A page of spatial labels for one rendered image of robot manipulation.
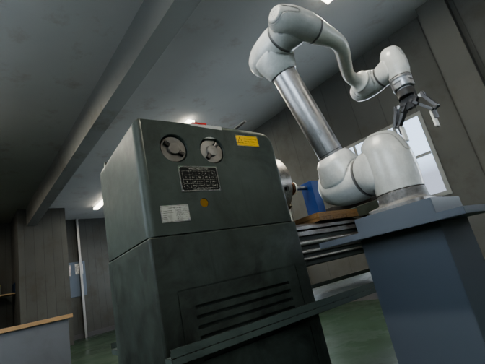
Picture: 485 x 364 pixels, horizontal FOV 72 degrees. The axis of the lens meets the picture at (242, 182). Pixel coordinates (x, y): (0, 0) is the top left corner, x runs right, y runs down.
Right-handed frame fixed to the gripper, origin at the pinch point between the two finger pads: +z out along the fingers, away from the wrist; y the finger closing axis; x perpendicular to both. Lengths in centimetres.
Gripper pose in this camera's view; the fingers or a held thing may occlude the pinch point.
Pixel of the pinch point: (421, 131)
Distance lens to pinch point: 159.2
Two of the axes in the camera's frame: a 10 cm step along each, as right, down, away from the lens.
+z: 2.1, 9.4, -2.7
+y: 5.3, -3.4, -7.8
